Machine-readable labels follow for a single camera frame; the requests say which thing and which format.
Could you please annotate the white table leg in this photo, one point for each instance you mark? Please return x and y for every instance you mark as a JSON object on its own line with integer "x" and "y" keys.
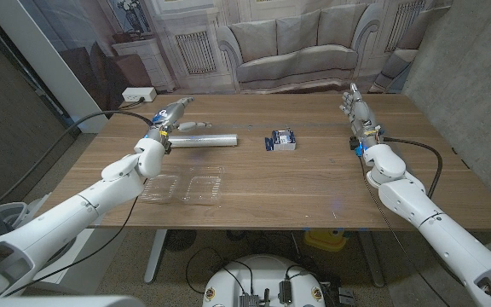
{"x": 371, "y": 260}
{"x": 156, "y": 256}

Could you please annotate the clear plastic clamshell container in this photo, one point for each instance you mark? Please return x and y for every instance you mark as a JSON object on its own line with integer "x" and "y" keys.
{"x": 203, "y": 187}

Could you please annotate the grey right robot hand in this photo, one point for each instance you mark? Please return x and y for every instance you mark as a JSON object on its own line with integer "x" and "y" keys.
{"x": 361, "y": 117}

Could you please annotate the printed living room backdrop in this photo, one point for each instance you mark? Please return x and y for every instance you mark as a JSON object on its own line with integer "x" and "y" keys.
{"x": 296, "y": 42}

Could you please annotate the round black floor fan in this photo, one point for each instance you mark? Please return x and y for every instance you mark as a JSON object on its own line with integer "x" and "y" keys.
{"x": 180, "y": 239}

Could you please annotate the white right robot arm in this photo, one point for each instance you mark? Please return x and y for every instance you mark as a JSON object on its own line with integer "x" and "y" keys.
{"x": 437, "y": 226}

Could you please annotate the white robot torso base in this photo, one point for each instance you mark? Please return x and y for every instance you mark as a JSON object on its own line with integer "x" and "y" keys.
{"x": 262, "y": 273}

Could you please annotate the blue and white package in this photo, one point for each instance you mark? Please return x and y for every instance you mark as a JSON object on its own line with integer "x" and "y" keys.
{"x": 281, "y": 140}

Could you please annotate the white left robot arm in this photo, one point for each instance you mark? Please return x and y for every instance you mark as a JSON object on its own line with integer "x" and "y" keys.
{"x": 71, "y": 217}

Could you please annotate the clear plastic wrap roll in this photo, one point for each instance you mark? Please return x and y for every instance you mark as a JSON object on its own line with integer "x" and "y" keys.
{"x": 207, "y": 140}

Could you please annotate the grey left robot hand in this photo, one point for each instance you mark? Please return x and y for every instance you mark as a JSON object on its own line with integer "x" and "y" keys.
{"x": 164, "y": 118}

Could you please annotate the white power strip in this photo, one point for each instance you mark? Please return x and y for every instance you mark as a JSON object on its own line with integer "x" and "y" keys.
{"x": 138, "y": 94}

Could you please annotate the yellow object under table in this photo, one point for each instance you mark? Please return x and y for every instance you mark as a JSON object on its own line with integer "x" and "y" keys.
{"x": 324, "y": 239}

